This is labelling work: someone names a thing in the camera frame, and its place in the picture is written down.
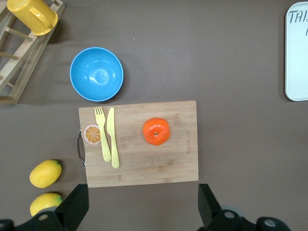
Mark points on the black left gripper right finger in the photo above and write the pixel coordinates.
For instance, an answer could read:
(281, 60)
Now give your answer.
(211, 216)

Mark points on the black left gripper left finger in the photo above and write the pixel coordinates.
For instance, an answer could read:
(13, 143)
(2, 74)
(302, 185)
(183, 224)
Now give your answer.
(69, 211)

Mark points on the orange mandarin fruit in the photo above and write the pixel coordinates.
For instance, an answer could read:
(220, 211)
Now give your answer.
(156, 131)

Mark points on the yellow lemon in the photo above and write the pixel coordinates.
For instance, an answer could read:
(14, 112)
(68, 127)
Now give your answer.
(45, 173)
(43, 203)

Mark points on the bamboo cutting board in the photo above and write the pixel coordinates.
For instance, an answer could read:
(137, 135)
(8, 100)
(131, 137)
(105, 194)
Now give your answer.
(154, 163)

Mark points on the yellow plastic fork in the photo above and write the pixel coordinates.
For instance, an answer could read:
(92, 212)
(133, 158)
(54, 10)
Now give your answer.
(104, 139)

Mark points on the toy orange slice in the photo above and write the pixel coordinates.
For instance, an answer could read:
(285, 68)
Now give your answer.
(92, 134)

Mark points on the yellow plastic knife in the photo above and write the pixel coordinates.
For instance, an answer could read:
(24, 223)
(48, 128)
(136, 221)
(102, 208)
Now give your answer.
(113, 134)

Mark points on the blue bowl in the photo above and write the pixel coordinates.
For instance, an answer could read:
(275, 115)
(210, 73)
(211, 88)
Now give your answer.
(96, 74)

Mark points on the wooden peg drying rack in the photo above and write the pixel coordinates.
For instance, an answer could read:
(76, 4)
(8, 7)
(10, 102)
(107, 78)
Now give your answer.
(31, 63)

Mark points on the cream tray with bear print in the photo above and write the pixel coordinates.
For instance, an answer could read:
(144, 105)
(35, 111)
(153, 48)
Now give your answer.
(297, 60)

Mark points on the yellow plastic mug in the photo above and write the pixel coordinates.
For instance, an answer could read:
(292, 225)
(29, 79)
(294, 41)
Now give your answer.
(29, 14)

